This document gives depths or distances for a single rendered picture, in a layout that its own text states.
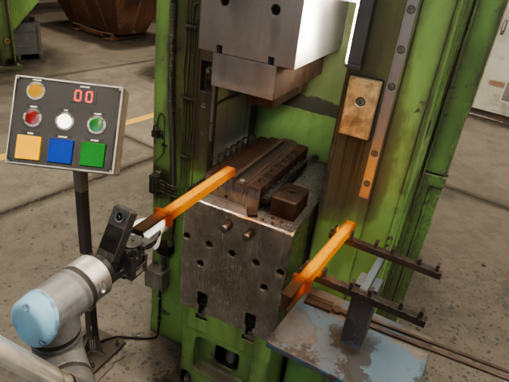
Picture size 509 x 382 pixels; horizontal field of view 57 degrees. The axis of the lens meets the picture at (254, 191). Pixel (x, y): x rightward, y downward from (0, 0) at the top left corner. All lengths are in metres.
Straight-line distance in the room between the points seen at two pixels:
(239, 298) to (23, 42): 5.49
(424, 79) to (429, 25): 0.13
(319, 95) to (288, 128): 0.19
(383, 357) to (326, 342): 0.16
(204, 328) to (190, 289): 0.17
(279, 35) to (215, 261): 0.74
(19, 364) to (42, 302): 0.14
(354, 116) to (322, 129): 0.45
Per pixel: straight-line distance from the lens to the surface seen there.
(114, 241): 0.98
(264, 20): 1.30
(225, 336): 1.76
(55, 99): 1.63
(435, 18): 1.33
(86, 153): 1.56
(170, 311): 2.16
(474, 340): 2.73
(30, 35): 6.70
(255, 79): 1.33
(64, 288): 0.91
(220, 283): 1.62
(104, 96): 1.58
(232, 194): 1.49
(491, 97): 6.52
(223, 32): 1.36
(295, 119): 1.85
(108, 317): 2.41
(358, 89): 1.36
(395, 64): 1.35
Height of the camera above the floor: 1.66
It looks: 28 degrees down
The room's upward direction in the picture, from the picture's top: 7 degrees clockwise
